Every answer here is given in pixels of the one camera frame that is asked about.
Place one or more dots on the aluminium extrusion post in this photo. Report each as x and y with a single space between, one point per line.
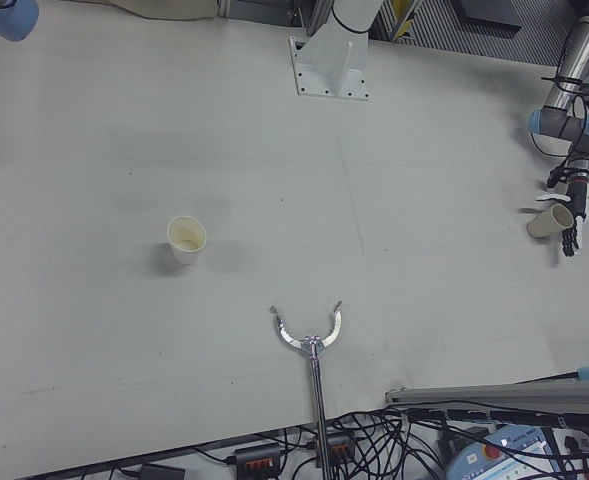
474 395

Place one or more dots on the black orange connector box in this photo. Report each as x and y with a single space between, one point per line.
256 457
339 445

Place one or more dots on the yellow black striped bar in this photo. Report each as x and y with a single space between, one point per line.
403 20

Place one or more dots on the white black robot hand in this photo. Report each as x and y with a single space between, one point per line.
584 195

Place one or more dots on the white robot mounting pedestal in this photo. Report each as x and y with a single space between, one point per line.
331 65

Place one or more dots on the grey teach pendant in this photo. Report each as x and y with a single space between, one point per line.
474 460

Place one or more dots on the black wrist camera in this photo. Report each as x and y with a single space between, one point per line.
556 177

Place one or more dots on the metal reacher grabber tool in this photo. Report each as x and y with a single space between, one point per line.
313 345

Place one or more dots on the black flat box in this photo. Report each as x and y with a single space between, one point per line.
489 12

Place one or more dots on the black power brick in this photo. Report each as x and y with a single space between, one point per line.
161 472

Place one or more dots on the beige plastic cup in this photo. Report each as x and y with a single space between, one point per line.
549 222

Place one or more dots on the white paper cup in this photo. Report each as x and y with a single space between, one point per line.
186 245

